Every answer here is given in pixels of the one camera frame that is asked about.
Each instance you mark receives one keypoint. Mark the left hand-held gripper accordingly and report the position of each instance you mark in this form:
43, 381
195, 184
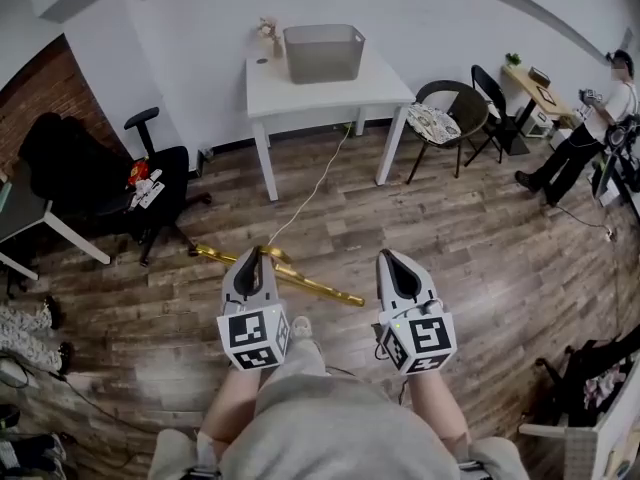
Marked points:
247, 330

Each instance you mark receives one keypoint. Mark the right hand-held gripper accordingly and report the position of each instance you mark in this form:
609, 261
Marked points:
425, 335

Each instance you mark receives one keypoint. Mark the grey plastic bin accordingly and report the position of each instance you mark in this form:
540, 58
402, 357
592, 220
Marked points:
322, 58

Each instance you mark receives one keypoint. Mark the person's left forearm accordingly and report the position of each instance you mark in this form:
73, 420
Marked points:
232, 403

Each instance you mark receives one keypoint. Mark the person's right forearm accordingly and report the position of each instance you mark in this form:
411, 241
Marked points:
437, 408

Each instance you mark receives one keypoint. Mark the white drawer cabinet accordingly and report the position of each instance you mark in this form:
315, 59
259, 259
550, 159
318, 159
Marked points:
537, 123

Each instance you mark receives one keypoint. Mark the person's beige shoe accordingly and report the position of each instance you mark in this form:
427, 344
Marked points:
301, 327

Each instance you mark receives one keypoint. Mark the small dark floor bin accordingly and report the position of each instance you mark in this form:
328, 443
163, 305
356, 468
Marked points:
204, 162

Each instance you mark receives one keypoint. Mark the white remote and papers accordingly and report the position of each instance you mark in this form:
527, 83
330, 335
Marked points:
149, 190

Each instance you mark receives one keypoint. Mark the black office chair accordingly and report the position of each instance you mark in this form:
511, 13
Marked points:
170, 168

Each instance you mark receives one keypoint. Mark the red snack packet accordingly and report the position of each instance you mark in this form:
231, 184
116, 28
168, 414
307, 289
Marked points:
138, 173

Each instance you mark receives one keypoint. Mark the person's grey clothing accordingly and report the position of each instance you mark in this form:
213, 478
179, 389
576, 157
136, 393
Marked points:
335, 433

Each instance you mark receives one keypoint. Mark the patterned seat cushion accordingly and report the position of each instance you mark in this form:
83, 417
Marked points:
432, 123

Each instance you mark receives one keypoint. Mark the white square table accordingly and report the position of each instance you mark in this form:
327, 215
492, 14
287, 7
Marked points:
320, 98

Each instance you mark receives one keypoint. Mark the round dark wicker chair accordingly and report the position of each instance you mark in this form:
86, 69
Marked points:
475, 103

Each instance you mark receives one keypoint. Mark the black folding chair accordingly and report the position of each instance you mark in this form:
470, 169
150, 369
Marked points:
487, 85

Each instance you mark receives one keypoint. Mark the light wooden side table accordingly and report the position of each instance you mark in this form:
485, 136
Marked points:
522, 80

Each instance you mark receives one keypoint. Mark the white low cabinet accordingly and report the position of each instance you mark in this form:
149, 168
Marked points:
585, 448

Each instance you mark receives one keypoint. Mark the dark desk with white legs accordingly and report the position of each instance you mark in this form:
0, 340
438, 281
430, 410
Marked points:
20, 208

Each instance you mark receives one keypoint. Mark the pink flowers in vase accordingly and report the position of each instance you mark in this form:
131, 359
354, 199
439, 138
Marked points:
272, 35

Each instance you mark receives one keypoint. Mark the small green potted plant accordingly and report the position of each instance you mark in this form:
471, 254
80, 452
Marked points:
513, 59

